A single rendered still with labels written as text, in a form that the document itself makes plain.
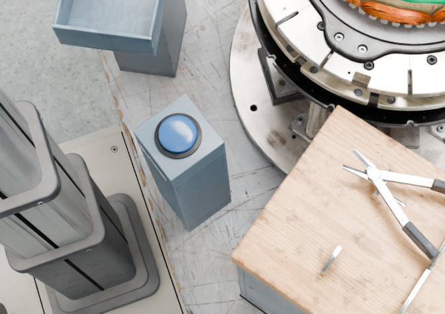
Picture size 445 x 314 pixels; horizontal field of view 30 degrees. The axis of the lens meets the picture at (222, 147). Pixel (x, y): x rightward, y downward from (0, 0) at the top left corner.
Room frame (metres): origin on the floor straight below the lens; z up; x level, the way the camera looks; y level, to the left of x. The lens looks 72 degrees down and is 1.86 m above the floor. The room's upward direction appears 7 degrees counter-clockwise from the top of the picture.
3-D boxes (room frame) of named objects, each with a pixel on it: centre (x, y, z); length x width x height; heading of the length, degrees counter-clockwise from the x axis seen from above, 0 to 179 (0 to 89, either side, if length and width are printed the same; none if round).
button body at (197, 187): (0.29, 0.04, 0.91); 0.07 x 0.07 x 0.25; 30
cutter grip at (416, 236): (0.13, -0.17, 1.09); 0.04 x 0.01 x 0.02; 33
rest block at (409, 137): (0.31, -0.23, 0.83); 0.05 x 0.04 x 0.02; 80
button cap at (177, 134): (0.29, 0.04, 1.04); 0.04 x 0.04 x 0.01
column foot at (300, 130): (0.35, -0.12, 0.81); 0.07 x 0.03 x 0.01; 44
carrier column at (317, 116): (0.35, -0.12, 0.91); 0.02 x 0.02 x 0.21
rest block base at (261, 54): (0.43, -0.09, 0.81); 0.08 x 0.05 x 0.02; 8
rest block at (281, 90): (0.42, -0.10, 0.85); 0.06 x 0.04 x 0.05; 8
